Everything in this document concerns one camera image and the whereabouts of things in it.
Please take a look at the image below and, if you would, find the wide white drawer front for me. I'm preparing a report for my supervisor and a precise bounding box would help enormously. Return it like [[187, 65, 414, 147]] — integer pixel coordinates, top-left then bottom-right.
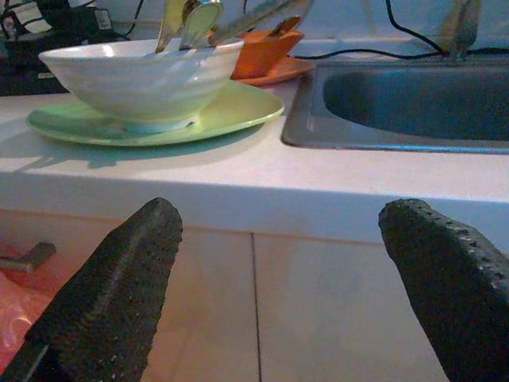
[[252, 230, 450, 382]]

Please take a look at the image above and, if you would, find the black power cable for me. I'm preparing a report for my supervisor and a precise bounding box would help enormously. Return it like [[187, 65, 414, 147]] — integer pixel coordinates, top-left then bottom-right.
[[384, 0, 446, 55], [293, 48, 450, 60]]

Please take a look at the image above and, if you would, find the golden metal spoon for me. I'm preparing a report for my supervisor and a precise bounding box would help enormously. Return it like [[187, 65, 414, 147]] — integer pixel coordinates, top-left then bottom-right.
[[153, 0, 190, 54]]

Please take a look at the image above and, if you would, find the short metal cabinet handle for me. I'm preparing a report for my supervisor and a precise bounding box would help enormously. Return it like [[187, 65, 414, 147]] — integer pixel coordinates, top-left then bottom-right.
[[0, 241, 57, 274]]

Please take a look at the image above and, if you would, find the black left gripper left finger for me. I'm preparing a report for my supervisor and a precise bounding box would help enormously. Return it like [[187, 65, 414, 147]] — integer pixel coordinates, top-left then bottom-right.
[[0, 197, 185, 382]]

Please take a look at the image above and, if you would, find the silver metal spoon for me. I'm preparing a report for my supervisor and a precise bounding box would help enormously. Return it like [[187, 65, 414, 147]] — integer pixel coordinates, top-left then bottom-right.
[[177, 0, 224, 52]]

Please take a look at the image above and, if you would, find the light green plate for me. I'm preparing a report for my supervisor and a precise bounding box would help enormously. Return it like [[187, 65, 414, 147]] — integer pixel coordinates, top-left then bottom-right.
[[25, 79, 286, 147]]

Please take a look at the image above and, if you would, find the orange bowl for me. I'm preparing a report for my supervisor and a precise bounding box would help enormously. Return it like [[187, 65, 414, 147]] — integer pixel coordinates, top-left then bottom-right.
[[230, 28, 305, 80]]

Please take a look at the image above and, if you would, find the metal fork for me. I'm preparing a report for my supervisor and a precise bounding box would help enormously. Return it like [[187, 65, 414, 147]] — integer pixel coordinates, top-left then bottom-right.
[[207, 0, 316, 47]]

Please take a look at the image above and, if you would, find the white ceramic bowl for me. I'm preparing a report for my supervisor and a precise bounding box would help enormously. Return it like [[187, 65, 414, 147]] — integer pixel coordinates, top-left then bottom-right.
[[38, 37, 245, 134]]

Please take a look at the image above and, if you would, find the metal faucet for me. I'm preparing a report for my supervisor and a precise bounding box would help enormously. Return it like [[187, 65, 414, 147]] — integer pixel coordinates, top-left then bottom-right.
[[441, 0, 482, 63]]

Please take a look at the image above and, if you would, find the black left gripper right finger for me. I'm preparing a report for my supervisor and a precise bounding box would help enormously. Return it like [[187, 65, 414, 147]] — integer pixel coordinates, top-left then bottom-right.
[[377, 198, 509, 382]]

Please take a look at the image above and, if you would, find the black power adapter white label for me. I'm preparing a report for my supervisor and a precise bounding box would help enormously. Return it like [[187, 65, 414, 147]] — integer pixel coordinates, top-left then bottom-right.
[[37, 0, 119, 43]]

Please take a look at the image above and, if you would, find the black power strip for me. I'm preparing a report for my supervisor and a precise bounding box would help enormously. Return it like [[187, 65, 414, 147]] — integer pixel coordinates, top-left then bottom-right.
[[0, 33, 75, 96]]

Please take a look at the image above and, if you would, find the orange plate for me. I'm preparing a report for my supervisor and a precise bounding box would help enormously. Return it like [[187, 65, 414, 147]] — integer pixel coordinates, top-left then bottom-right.
[[232, 55, 317, 87]]

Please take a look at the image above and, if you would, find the spoon with wooden handle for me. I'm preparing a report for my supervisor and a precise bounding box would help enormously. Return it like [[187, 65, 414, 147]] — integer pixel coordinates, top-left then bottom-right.
[[266, 14, 302, 40]]

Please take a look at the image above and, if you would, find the red plastic bag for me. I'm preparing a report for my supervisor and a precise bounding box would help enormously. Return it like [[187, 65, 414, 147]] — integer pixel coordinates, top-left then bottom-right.
[[0, 243, 60, 359]]

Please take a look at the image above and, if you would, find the stainless steel sink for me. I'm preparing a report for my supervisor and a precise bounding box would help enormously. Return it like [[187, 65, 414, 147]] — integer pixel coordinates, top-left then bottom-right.
[[280, 59, 509, 154]]

